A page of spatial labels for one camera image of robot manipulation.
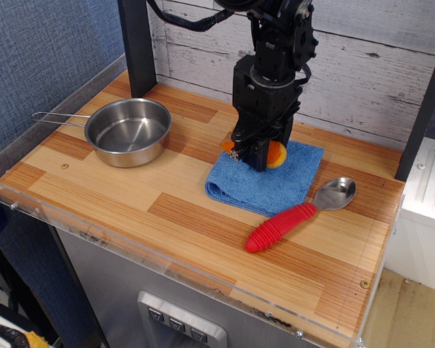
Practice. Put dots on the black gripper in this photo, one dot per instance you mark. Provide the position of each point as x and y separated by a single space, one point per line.
264 114

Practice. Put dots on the orange plush fish toy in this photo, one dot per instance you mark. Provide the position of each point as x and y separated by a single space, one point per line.
276 153

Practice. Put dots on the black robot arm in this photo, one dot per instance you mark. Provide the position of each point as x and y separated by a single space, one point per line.
266 84

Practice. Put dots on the folded blue cloth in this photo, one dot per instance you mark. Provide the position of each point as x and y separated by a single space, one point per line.
267 192

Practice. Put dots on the stainless steel saucepan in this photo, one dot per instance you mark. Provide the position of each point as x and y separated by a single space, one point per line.
129 132

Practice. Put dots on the white ridged side counter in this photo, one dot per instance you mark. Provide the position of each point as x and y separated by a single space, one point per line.
411 249

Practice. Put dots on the silver button control panel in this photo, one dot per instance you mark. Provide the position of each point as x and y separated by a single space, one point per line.
168 325

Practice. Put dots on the stainless steel cabinet front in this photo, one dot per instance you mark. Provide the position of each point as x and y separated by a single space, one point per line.
112 282

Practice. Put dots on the clear acrylic edge guard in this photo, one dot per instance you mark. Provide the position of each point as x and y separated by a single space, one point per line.
154 229

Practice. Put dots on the yellow object bottom left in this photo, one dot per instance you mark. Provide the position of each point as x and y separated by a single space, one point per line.
36 341

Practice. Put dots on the red handled metal spoon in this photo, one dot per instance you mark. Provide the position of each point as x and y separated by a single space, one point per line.
334 195

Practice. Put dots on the dark right vertical post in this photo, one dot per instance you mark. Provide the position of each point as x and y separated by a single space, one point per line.
418 132

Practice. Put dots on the dark vertical post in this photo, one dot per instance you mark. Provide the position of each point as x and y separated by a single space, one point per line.
418 132
138 46

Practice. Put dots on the dark left vertical post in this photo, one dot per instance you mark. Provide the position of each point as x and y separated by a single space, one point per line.
138 46

